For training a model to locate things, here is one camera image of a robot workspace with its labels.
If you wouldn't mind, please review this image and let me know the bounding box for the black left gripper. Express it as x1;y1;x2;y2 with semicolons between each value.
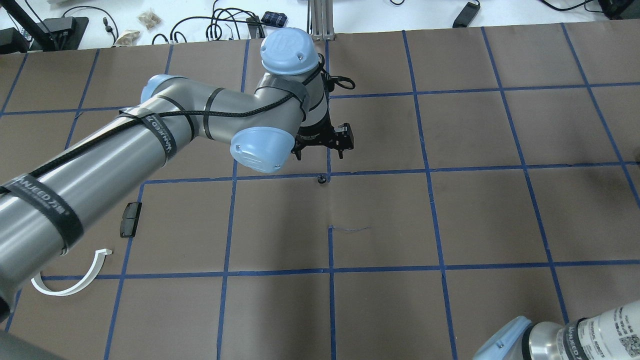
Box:
292;118;355;161

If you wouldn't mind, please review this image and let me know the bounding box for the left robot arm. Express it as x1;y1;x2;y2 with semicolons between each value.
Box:
0;28;355;321

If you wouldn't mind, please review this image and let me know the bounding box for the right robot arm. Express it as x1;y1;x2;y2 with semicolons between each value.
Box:
473;300;640;360

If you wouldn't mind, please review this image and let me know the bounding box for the black brake pad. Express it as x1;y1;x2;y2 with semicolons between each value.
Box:
119;202;142;239

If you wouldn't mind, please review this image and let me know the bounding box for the black power adapter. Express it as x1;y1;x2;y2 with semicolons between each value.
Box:
452;0;482;28

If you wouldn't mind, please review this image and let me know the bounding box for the white curved plastic arc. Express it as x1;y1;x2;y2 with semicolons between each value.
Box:
31;248;114;297

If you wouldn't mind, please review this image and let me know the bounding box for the aluminium frame post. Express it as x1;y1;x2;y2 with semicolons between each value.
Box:
307;0;336;42

